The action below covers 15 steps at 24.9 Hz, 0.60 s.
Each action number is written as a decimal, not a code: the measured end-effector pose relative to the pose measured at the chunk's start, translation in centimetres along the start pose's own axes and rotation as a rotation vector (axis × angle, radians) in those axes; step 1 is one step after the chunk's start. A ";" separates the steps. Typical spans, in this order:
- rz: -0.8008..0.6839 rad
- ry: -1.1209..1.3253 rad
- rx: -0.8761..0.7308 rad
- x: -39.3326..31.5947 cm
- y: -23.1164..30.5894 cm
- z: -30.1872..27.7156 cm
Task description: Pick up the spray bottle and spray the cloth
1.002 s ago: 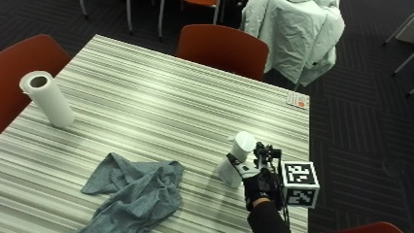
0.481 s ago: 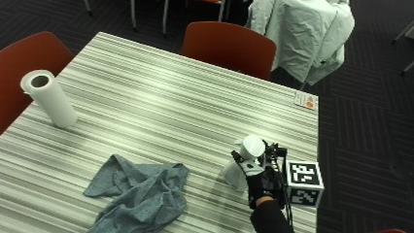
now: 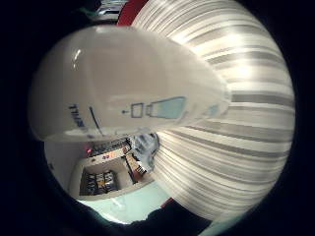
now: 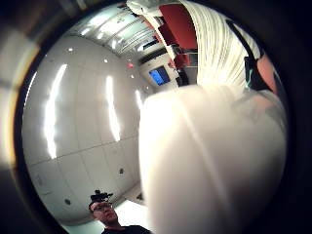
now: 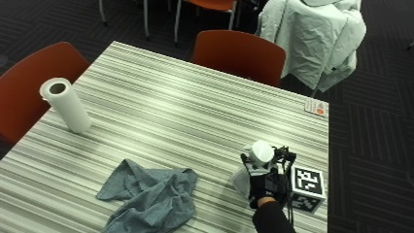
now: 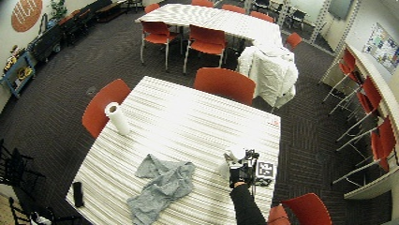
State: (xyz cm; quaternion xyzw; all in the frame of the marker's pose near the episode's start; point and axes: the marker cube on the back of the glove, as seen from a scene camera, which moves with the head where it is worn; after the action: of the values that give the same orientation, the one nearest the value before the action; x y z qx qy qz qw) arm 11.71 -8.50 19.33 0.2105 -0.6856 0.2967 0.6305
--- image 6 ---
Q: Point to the black cylindrical case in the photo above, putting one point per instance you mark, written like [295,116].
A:
[78,194]

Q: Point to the white marker cube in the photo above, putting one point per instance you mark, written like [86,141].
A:
[265,169]

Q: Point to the green potted plant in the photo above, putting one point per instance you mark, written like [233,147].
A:
[58,7]

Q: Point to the long white table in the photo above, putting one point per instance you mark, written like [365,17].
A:
[216,18]

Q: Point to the metal truss column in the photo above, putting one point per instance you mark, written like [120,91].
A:
[321,20]

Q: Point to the white paper towel roll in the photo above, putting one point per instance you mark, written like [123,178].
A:
[118,118]

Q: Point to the grey crumpled cloth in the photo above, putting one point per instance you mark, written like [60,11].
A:
[164,187]

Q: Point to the colourful wall poster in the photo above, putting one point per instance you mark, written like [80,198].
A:
[382,47]

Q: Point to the round floor outlet cover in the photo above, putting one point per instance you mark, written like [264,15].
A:
[91,91]

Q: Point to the white jacket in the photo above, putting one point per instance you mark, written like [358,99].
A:
[271,73]

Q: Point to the red tall stool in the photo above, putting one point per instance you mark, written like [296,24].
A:
[368,93]
[385,137]
[349,65]
[380,153]

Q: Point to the dark wall screen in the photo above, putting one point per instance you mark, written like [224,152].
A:
[340,7]

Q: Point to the blue shelf cart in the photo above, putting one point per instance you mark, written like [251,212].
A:
[19,73]

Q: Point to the red table sticker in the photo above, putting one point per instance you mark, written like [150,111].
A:
[273,122]

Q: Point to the round orange wall decoration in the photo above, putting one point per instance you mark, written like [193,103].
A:
[26,14]

